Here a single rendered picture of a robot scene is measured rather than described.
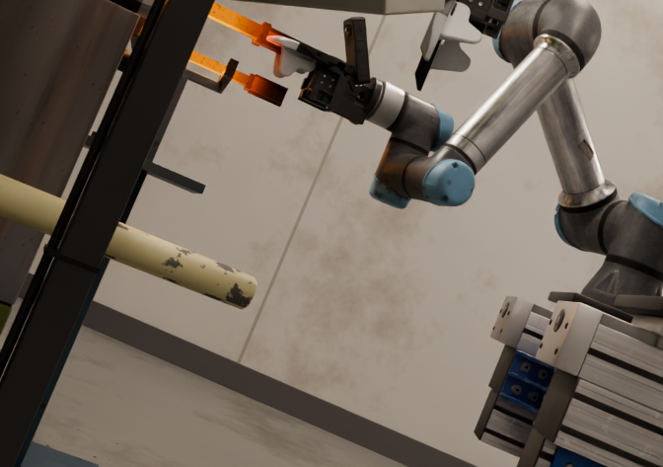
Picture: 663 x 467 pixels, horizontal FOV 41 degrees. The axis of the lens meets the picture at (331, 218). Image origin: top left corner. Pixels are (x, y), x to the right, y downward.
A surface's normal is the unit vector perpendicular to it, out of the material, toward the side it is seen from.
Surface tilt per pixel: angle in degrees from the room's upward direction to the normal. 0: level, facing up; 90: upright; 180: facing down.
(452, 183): 90
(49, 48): 90
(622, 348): 90
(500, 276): 90
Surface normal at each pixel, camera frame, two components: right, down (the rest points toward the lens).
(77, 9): 0.31, 0.08
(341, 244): -0.04, -0.07
